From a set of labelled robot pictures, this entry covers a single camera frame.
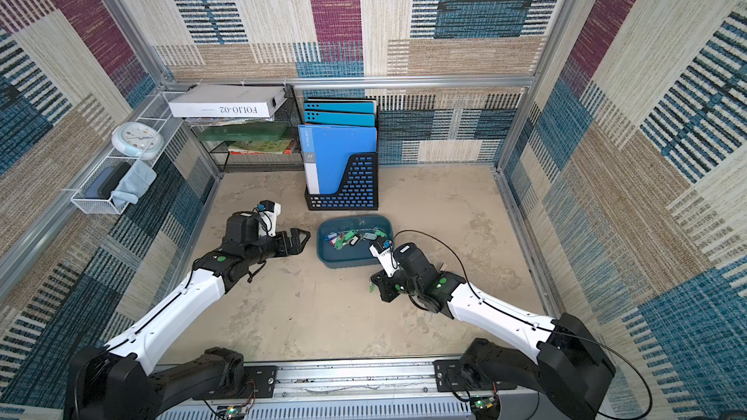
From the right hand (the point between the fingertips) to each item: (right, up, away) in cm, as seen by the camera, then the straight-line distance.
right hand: (372, 275), depth 81 cm
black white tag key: (-6, +7, +19) cm, 21 cm away
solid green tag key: (+2, +9, +19) cm, 21 cm away
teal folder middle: (-2, +46, +16) cm, 49 cm away
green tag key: (-8, +8, +19) cm, 22 cm away
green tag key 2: (0, -4, +3) cm, 5 cm away
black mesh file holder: (-5, +23, +19) cm, 30 cm away
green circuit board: (-33, -30, -10) cm, 45 cm away
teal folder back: (-11, +52, +19) cm, 57 cm away
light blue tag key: (-1, +8, +20) cm, 21 cm away
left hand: (-21, +11, +2) cm, 24 cm away
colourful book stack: (-38, +38, +19) cm, 57 cm away
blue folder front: (-15, +35, +11) cm, 40 cm away
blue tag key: (-15, +7, +19) cm, 25 cm away
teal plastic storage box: (-10, +6, +19) cm, 22 cm away
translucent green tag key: (-12, +6, +18) cm, 22 cm away
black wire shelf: (-57, +37, +27) cm, 73 cm away
